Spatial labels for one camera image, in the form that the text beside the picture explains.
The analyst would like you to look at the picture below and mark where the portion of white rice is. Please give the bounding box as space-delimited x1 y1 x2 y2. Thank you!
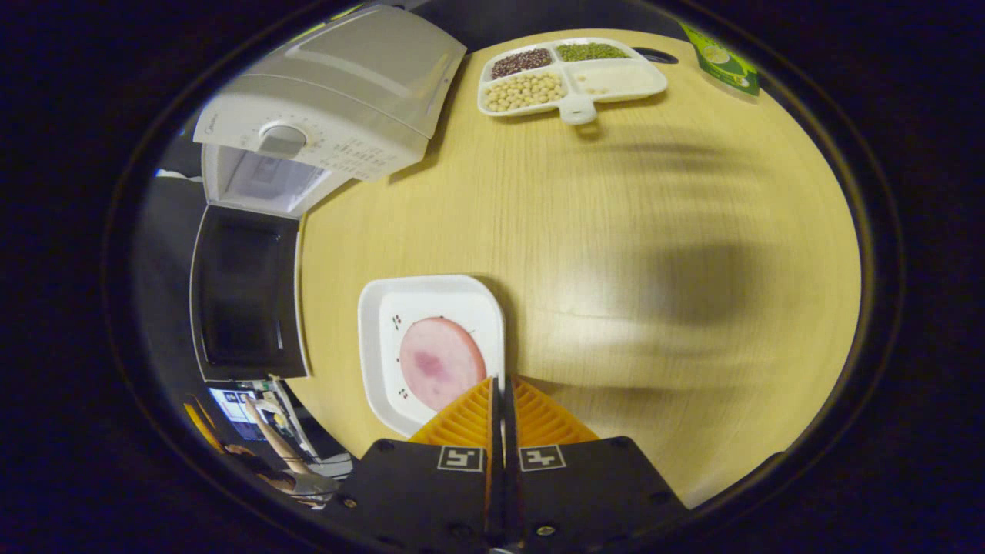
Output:
569 63 659 97

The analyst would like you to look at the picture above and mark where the pile of soybeans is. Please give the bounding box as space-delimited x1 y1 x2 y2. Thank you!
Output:
483 71 568 113

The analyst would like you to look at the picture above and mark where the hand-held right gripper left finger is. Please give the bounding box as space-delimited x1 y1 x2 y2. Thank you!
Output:
339 375 505 554

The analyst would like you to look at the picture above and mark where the white divided plate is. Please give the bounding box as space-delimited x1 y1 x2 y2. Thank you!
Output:
477 37 669 126

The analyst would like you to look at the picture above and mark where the pink ham slice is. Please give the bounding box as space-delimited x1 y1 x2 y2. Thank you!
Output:
399 316 488 412

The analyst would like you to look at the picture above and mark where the pile of green beans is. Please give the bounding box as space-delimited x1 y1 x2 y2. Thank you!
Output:
556 42 630 62

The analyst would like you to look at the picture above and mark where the white square plate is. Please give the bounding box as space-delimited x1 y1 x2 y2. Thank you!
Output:
358 275 506 438

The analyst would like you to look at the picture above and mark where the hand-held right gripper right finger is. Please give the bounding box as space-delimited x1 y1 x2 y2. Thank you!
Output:
504 375 690 553

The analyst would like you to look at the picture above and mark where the green drink bottle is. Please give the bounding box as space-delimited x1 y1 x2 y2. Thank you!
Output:
679 22 761 98

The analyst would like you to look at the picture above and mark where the pile of red beans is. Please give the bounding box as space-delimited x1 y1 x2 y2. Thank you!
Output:
491 48 553 79

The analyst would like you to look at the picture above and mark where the black backdrop cloth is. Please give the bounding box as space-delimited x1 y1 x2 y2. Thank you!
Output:
408 0 686 55

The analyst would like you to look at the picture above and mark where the white microwave oven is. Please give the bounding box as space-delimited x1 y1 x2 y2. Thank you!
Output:
189 4 468 383

